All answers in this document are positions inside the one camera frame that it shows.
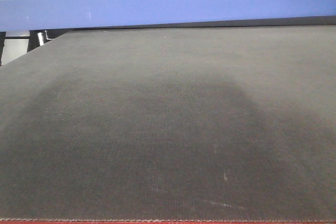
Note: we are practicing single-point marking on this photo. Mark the dark fabric table mat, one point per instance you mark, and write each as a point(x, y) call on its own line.
point(171, 124)

